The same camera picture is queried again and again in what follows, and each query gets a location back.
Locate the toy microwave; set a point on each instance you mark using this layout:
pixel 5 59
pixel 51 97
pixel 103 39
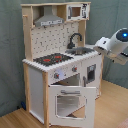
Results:
pixel 78 11

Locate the left grey stove knob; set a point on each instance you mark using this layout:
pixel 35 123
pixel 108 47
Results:
pixel 56 75

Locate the black stovetop red burners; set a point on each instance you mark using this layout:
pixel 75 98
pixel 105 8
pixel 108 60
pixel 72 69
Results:
pixel 52 59

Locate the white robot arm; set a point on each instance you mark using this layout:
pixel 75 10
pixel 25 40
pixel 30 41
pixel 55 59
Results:
pixel 114 47

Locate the right grey stove knob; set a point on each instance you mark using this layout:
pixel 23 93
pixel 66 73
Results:
pixel 74 69

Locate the grey stove knob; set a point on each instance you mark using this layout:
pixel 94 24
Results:
pixel 74 69
pixel 56 75

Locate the wooden toy kitchen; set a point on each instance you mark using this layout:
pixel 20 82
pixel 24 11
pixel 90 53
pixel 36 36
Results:
pixel 46 40

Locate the white cabinet door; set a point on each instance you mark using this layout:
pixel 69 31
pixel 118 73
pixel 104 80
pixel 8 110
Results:
pixel 90 73

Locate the black toy faucet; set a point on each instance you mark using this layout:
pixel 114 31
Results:
pixel 71 43

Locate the grey range hood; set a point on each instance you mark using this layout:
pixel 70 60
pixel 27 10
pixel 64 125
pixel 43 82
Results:
pixel 48 18

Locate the grey toy sink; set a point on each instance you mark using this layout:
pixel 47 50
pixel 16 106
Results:
pixel 79 51

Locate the white oven door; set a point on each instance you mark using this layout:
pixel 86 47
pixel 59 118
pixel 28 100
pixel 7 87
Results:
pixel 64 100

